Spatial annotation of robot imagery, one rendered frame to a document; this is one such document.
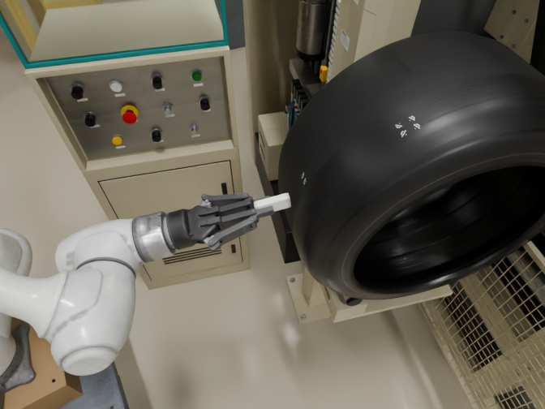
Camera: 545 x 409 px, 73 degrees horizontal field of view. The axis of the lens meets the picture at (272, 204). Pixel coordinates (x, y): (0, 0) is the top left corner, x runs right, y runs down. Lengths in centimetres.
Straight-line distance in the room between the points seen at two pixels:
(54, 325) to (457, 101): 67
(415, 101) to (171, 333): 164
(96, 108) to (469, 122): 105
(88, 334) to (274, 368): 135
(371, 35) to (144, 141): 83
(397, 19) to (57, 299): 82
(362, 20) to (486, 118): 37
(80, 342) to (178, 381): 133
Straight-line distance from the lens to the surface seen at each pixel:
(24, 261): 125
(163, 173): 141
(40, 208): 273
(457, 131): 61
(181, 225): 70
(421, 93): 64
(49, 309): 63
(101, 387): 128
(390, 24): 92
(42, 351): 128
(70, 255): 76
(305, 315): 195
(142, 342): 201
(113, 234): 72
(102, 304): 62
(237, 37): 383
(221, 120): 134
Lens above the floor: 181
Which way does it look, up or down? 51 degrees down
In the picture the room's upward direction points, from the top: straight up
